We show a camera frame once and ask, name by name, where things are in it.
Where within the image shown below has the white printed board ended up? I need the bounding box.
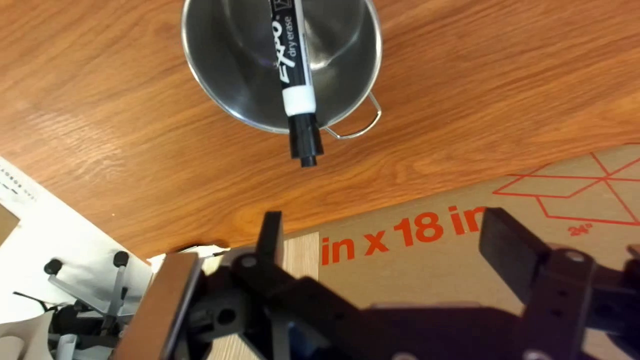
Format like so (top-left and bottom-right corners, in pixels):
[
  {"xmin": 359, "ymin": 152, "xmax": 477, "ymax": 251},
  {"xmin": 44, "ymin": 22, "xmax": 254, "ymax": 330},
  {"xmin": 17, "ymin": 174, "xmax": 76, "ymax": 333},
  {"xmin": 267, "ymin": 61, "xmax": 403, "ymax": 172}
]
[{"xmin": 0, "ymin": 156, "xmax": 156, "ymax": 360}]

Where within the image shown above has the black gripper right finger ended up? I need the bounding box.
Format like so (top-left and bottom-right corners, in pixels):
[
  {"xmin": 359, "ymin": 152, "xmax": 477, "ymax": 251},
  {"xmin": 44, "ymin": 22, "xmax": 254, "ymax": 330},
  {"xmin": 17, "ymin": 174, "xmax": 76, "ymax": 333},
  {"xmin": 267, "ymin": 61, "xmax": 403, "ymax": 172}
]
[{"xmin": 477, "ymin": 206, "xmax": 640, "ymax": 360}]

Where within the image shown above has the brown cardboard sheet red print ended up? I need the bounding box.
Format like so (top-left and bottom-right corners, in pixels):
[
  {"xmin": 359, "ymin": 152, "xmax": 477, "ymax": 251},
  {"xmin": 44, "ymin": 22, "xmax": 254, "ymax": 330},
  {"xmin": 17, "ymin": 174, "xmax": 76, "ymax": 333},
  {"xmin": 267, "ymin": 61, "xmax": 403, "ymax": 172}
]
[{"xmin": 318, "ymin": 142, "xmax": 640, "ymax": 360}]

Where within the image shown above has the black white dry-erase marker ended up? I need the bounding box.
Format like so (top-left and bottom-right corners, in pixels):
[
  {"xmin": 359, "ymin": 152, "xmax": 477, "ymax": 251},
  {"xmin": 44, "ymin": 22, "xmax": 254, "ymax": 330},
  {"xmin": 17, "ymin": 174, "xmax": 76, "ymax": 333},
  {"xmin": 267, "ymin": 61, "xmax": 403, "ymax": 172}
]
[{"xmin": 266, "ymin": 0, "xmax": 326, "ymax": 170}]

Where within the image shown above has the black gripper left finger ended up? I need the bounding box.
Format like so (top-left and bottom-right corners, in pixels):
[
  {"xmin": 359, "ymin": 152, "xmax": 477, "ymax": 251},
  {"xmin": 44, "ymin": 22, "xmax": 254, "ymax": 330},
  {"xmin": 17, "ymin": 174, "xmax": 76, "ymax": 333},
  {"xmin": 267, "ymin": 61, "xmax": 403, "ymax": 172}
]
[{"xmin": 112, "ymin": 209, "xmax": 375, "ymax": 360}]

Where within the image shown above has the silver metal pot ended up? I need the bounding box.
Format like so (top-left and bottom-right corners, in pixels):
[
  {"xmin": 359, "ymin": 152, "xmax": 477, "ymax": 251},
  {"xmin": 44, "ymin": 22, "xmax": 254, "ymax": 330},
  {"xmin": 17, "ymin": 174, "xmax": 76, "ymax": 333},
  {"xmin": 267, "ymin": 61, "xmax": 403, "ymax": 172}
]
[{"xmin": 179, "ymin": 0, "xmax": 386, "ymax": 142}]

